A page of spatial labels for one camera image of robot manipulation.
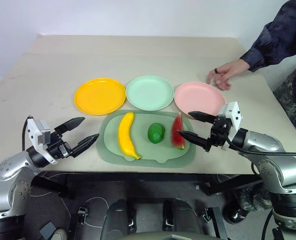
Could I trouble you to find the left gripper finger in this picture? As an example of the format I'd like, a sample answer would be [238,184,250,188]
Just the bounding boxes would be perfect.
[69,132,100,159]
[54,116,86,137]

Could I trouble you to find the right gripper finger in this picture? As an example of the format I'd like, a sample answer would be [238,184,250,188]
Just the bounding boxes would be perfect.
[187,111,217,124]
[177,129,211,153]

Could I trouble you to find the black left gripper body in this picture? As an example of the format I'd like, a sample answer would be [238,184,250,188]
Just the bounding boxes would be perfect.
[47,129,75,160]

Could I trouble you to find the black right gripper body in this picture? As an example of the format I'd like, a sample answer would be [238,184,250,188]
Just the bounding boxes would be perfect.
[208,113,235,149]

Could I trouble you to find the pink plate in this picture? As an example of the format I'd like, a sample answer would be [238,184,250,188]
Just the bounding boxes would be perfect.
[174,82,226,120]

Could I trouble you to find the yellow plate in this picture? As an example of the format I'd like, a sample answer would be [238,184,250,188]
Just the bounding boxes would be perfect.
[74,77,127,116]

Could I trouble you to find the green avocado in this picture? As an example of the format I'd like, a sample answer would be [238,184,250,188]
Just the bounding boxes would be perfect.
[147,122,166,144]

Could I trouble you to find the light green plate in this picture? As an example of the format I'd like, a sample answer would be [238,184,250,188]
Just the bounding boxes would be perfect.
[125,75,175,112]

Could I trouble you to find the person's bare hand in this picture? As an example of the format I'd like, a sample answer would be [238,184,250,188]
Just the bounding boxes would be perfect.
[206,59,251,91]

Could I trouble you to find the red watermelon slice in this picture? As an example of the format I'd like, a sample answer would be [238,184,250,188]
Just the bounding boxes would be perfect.
[171,112,186,151]

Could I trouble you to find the yellow banana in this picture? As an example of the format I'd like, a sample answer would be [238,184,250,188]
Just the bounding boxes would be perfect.
[118,111,143,161]

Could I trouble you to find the green translucent tray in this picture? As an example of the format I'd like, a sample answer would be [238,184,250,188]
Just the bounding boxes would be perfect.
[96,109,197,166]

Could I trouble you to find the small black floor clamp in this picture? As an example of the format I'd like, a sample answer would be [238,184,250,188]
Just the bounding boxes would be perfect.
[202,207,215,224]
[77,206,89,225]

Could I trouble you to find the camouflage trousers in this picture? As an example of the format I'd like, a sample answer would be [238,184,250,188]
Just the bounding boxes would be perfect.
[237,58,296,214]

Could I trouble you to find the dark rounded robot leg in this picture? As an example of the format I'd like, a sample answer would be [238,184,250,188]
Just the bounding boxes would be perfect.
[162,198,205,240]
[103,199,136,240]

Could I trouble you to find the grey flat box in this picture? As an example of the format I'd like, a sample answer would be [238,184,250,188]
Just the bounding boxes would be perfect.
[40,223,57,240]

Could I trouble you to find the black shoe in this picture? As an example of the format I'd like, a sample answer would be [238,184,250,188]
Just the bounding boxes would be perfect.
[224,206,249,225]

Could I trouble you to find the white shoe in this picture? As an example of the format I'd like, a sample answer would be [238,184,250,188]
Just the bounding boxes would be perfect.
[51,227,69,240]

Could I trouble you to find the olive robot torso edge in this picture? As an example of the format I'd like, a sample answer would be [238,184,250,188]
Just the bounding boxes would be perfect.
[127,231,213,240]

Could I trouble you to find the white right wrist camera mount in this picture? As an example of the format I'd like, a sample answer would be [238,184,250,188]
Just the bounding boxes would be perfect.
[217,101,244,151]

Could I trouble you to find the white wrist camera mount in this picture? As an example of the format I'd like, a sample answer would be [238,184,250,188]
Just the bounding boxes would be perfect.
[217,101,244,151]
[26,116,59,165]

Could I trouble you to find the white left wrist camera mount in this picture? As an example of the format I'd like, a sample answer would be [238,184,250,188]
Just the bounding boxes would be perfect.
[26,116,59,165]

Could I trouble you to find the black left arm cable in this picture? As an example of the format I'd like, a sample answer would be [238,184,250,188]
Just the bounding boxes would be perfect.
[22,115,35,152]

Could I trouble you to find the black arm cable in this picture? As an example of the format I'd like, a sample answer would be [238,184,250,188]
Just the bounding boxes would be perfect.
[224,129,296,159]
[22,115,35,152]

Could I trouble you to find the black table frame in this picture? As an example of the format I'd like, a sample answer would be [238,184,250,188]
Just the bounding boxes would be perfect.
[30,172,265,201]

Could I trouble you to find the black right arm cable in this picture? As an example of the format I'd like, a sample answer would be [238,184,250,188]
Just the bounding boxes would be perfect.
[224,129,296,159]

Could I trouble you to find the white floor cable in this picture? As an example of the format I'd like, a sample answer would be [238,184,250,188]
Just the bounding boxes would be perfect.
[31,172,109,229]

